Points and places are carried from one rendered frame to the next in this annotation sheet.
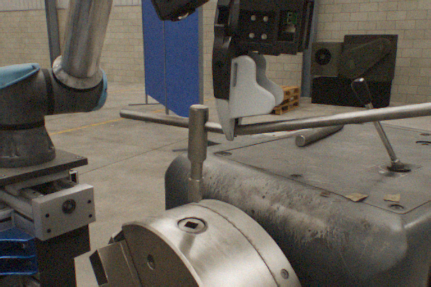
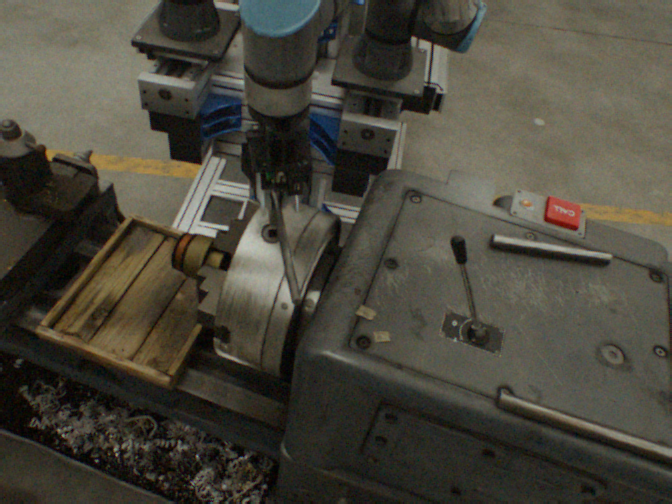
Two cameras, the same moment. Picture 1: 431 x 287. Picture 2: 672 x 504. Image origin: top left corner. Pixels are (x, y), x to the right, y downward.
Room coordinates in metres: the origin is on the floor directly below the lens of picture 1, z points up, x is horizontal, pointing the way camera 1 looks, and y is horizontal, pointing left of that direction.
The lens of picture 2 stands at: (0.15, -0.53, 1.96)
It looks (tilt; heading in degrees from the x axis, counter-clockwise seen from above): 50 degrees down; 50
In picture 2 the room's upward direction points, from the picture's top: 11 degrees clockwise
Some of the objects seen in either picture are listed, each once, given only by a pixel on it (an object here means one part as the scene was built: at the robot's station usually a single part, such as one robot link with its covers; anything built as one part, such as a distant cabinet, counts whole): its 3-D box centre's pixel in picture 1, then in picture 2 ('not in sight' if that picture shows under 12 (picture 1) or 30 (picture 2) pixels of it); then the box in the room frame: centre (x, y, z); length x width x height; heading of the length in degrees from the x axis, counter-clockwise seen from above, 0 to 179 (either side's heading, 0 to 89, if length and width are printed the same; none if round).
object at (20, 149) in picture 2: not in sight; (13, 139); (0.16, 0.55, 1.13); 0.08 x 0.08 x 0.03
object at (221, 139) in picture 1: (235, 146); (468, 193); (0.84, -0.04, 1.24); 0.09 x 0.08 x 0.03; 130
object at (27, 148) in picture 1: (21, 139); (385, 45); (1.02, 0.47, 1.21); 0.15 x 0.15 x 0.10
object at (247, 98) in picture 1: (246, 102); (263, 197); (0.42, -0.03, 1.39); 0.06 x 0.03 x 0.09; 69
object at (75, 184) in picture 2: not in sight; (42, 193); (0.18, 0.53, 0.99); 0.20 x 0.10 x 0.05; 130
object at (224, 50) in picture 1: (228, 54); (258, 161); (0.43, -0.01, 1.44); 0.05 x 0.02 x 0.09; 159
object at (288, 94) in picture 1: (271, 98); not in sight; (8.73, -1.21, 0.22); 1.25 x 0.86 x 0.44; 150
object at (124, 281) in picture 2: not in sight; (149, 293); (0.31, 0.26, 0.89); 0.36 x 0.30 x 0.04; 40
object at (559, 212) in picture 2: not in sight; (561, 214); (0.95, -0.17, 1.26); 0.06 x 0.06 x 0.02; 40
